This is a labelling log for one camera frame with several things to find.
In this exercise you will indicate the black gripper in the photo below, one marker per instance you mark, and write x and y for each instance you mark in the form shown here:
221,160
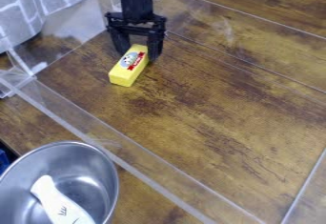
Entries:
136,20

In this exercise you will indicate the grey brick pattern cloth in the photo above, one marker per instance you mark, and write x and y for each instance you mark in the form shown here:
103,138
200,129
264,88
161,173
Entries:
21,18

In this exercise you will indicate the silver metal bowl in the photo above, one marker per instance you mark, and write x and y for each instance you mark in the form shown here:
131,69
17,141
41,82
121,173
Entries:
82,173

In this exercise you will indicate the clear acrylic barrier wall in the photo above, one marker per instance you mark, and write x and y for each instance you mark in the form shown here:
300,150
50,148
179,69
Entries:
217,133

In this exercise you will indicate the blue object at edge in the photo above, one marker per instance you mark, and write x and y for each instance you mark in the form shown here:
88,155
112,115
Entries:
4,161

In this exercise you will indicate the yellow butter block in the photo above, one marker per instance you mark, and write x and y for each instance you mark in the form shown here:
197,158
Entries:
129,66

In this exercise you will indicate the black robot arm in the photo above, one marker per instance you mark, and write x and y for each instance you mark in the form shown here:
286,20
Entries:
136,20

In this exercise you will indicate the white toy fish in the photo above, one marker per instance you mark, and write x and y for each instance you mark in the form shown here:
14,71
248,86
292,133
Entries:
61,210

